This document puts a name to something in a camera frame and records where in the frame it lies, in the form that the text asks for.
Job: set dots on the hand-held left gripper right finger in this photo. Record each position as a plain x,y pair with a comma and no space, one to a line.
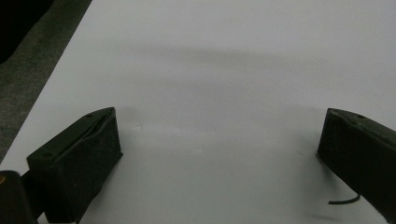
358,155

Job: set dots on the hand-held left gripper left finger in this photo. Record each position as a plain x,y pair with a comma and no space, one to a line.
77,168

